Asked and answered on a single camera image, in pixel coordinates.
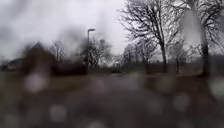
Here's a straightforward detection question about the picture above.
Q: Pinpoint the group of bare trees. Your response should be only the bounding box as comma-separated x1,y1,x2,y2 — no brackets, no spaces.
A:
79,37,114,70

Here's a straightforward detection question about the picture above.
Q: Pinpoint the street lamp pole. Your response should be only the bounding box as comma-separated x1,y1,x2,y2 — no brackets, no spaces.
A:
85,27,97,75

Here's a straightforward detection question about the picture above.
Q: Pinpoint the small bare tree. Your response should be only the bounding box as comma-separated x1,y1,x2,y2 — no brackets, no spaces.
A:
133,38,158,74
168,41,188,75
49,40,67,65

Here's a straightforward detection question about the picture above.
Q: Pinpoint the grey asphalt path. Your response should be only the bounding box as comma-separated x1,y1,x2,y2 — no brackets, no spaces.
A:
29,74,224,128

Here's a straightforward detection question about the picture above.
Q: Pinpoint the dark hedge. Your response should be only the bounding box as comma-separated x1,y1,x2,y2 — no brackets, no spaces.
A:
53,62,88,76

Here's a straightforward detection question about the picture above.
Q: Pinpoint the grass strip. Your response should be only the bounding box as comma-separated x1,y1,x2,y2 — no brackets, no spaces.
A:
0,71,113,104

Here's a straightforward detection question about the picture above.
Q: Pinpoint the grass field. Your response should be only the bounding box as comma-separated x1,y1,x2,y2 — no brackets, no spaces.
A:
146,71,224,101

